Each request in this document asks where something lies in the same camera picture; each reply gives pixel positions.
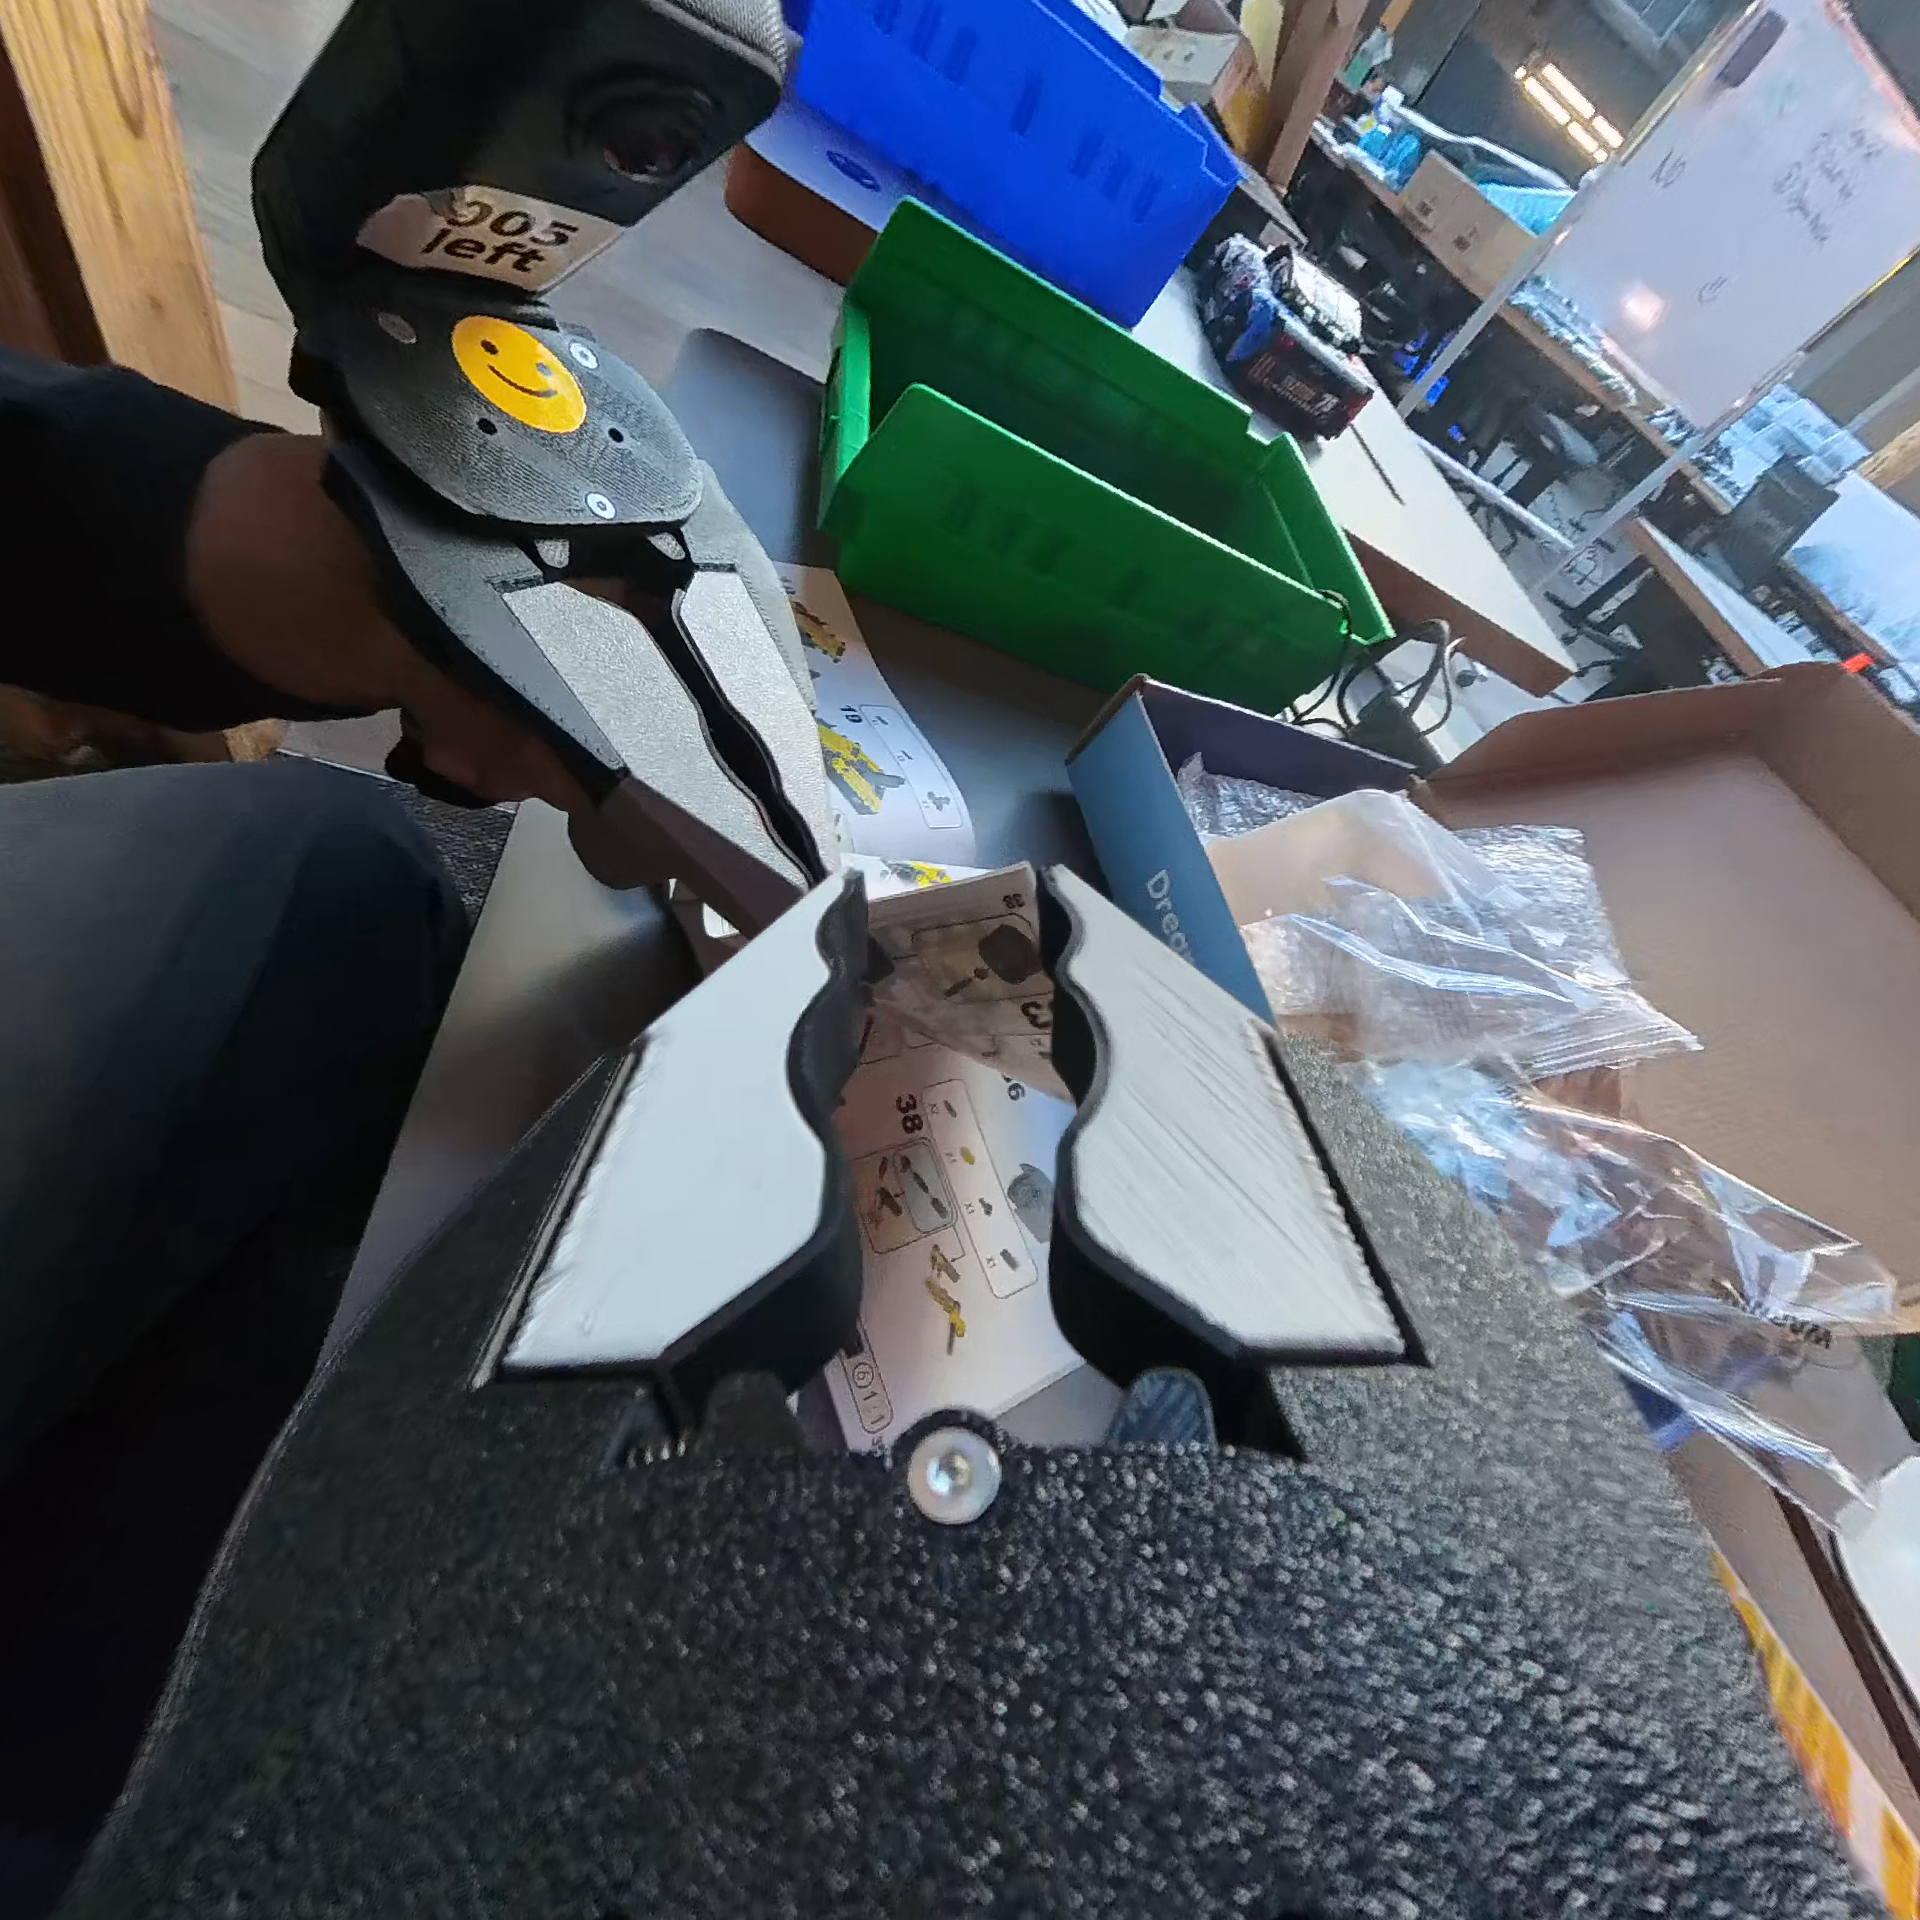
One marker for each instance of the blue cardboard box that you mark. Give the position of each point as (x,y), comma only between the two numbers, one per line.
(1138,845)

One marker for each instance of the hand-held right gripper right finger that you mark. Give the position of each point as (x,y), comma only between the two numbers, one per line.
(1231,1187)

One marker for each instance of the brown cardboard box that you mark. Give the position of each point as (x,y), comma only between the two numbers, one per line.
(1463,214)

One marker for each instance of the blue bin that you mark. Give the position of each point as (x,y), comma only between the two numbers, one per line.
(990,120)

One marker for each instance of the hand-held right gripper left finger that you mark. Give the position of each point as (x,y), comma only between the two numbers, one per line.
(679,1201)

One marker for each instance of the clear plastic bags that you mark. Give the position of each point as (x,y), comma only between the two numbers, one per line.
(1498,990)

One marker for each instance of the wooden post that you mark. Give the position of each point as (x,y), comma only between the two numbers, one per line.
(120,155)

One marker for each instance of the whiteboard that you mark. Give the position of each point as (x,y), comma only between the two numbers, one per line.
(1758,199)

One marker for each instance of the person's left hand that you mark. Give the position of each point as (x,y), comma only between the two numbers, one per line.
(331,585)

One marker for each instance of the instruction booklet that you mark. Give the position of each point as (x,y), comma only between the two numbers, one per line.
(946,1142)

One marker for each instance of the green bin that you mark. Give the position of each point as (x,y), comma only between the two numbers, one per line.
(1081,485)

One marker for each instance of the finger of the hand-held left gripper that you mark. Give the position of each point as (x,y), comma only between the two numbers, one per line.
(763,709)
(627,692)

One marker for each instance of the person's left forearm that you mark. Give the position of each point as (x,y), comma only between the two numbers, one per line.
(103,541)

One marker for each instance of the grey desk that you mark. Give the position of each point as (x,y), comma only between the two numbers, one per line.
(570,959)

